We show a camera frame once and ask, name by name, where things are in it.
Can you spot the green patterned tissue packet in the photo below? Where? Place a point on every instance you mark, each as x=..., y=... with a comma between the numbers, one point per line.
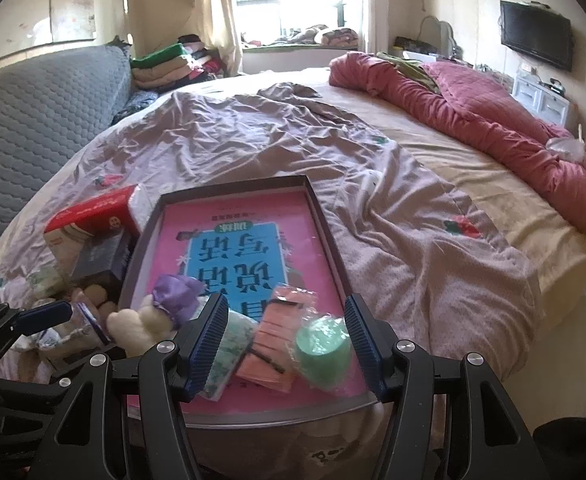
x=233, y=355

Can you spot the bedding on window sill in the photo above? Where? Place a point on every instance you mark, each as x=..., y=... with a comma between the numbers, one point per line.
x=323, y=36

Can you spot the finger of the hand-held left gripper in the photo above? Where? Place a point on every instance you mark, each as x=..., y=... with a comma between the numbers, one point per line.
x=48, y=315

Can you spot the cream curtain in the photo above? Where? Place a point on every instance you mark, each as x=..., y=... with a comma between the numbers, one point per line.
x=218, y=15

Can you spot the black wall television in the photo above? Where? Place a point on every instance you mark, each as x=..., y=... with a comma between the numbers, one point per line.
x=535, y=35

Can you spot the clear plastic packet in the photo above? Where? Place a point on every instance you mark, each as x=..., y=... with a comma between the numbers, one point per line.
x=55, y=342

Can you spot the grey quilted headboard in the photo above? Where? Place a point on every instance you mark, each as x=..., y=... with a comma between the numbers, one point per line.
x=38, y=120

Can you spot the orange packet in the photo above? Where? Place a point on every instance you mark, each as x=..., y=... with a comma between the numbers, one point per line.
x=278, y=345

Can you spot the dark blue box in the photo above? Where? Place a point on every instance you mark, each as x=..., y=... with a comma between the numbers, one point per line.
x=103, y=260

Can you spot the pink and blue book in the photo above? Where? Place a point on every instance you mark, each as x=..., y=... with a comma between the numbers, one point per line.
x=233, y=240

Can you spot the green makeup sponge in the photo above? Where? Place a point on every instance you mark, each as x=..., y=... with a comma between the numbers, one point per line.
x=323, y=352

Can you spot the blue patterned pillow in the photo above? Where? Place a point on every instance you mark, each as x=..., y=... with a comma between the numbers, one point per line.
x=135, y=105

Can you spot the green cloth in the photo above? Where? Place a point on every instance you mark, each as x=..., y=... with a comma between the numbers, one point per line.
x=408, y=67

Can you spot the red and white tissue box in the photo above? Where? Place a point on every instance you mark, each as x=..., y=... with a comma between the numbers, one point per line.
x=93, y=217

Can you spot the stack of folded clothes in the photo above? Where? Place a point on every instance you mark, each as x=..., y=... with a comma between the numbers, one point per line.
x=173, y=67

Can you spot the white drawer cabinet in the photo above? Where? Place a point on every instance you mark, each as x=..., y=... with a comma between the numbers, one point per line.
x=540, y=97

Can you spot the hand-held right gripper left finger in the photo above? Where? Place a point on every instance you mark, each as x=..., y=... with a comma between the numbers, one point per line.
x=208, y=340

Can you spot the pink quilt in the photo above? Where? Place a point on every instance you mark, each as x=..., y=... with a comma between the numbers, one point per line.
x=498, y=125

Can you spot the cream plush toy purple cloth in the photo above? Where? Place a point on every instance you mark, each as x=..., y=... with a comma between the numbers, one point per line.
x=173, y=297

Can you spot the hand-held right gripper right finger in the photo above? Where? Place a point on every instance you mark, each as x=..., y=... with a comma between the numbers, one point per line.
x=365, y=345

